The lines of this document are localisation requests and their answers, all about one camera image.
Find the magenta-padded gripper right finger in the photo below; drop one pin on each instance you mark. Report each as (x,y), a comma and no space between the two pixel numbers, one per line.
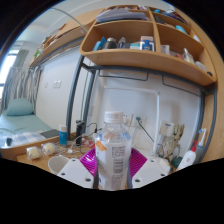
(148,170)

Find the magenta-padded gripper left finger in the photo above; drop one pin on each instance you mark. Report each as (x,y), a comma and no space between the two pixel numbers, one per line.
(76,170)

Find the clear plastic drink bottle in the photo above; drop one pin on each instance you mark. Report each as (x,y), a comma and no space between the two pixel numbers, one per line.
(112,156)

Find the cream ceramic cup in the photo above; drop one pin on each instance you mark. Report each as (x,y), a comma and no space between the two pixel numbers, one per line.
(57,164)

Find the dark green round container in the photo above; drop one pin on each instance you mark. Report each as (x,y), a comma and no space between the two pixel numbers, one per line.
(177,162)

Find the wrapped round bun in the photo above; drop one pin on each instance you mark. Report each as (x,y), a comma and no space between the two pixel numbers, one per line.
(49,149)
(33,153)

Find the small blue white-capped bottle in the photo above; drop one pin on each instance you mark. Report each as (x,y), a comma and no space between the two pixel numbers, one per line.
(63,136)

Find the wooden tree-man figurine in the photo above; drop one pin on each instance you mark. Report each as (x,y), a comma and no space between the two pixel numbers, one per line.
(173,141)

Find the black electric shaver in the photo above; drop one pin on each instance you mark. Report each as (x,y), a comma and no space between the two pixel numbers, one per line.
(80,131)

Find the white red-pump lotion bottle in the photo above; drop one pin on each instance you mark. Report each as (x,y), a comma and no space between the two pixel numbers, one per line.
(186,159)

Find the dark tablet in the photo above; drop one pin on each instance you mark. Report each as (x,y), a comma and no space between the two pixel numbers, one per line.
(49,133)

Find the clear blue spray bottle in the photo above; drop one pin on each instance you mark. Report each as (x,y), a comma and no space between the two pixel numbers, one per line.
(200,145)

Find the bed with teal sheet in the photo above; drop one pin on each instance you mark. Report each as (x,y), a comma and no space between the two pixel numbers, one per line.
(20,125)

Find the teal pillow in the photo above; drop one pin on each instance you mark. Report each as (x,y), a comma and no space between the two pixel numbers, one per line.
(20,107)

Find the grey patterned curtain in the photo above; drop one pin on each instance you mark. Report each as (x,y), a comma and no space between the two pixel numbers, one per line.
(23,86)

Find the wooden shelf unit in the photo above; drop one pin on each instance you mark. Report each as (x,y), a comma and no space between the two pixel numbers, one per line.
(143,60)

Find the white wall box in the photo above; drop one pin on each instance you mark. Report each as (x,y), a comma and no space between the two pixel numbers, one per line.
(166,127)

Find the grey metal bed frame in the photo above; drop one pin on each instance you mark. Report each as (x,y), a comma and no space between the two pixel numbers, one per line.
(74,93)

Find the long wooden wall shelf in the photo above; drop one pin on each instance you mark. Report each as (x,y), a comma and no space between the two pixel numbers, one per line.
(63,35)

